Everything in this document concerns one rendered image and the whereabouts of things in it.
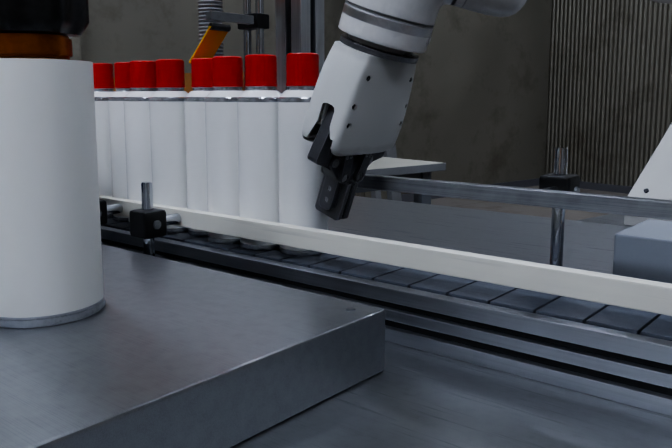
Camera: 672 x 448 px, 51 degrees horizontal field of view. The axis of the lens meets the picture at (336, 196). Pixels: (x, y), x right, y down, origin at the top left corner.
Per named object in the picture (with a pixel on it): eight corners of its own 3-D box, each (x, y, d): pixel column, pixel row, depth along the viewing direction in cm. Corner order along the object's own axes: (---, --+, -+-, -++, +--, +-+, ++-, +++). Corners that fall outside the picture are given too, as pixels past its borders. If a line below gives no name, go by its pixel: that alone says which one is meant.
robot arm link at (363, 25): (383, 5, 71) (375, 35, 72) (326, -4, 64) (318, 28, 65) (452, 30, 66) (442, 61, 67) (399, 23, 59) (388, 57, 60)
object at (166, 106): (144, 230, 86) (137, 59, 84) (173, 224, 91) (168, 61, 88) (177, 234, 84) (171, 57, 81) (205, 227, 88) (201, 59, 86)
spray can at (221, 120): (199, 239, 81) (194, 56, 79) (239, 233, 85) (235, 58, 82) (222, 246, 77) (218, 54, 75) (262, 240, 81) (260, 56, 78)
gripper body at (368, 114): (383, 28, 71) (353, 132, 75) (317, 19, 64) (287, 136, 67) (444, 51, 67) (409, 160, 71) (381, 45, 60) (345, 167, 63)
